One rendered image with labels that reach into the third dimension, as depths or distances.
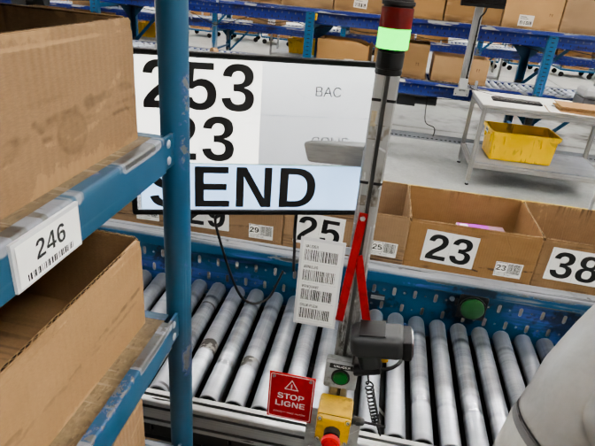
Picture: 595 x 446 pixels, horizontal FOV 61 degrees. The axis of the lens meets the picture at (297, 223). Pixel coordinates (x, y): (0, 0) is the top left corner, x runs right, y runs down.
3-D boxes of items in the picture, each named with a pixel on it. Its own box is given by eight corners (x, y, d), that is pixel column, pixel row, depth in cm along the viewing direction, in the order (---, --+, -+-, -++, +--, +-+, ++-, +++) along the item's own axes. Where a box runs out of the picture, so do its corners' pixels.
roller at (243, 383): (242, 421, 123) (222, 419, 124) (284, 302, 169) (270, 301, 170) (241, 406, 121) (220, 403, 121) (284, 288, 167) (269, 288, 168)
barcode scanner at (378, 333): (412, 385, 97) (413, 341, 93) (350, 380, 100) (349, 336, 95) (411, 362, 103) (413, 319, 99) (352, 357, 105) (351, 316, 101)
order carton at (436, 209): (400, 266, 161) (410, 218, 154) (400, 226, 188) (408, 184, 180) (529, 287, 156) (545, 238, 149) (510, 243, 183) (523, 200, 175)
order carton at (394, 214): (281, 247, 166) (284, 199, 159) (297, 211, 192) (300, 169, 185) (402, 266, 161) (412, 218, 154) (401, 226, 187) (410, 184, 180)
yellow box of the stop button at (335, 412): (312, 446, 106) (315, 421, 103) (318, 415, 113) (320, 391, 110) (382, 460, 104) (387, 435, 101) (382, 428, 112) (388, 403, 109)
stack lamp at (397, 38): (375, 48, 79) (381, 6, 76) (376, 44, 83) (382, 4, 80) (407, 51, 78) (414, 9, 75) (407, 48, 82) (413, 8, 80)
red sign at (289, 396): (266, 414, 114) (269, 371, 109) (266, 411, 115) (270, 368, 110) (336, 429, 112) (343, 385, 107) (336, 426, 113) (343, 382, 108)
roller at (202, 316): (159, 388, 123) (167, 403, 125) (224, 277, 169) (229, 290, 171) (142, 390, 124) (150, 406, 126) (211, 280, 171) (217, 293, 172)
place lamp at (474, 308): (458, 318, 157) (463, 299, 153) (458, 315, 158) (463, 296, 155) (482, 322, 156) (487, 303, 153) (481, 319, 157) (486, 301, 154)
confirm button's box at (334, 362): (321, 387, 106) (325, 362, 103) (324, 377, 109) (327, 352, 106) (354, 394, 105) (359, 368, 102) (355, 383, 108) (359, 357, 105)
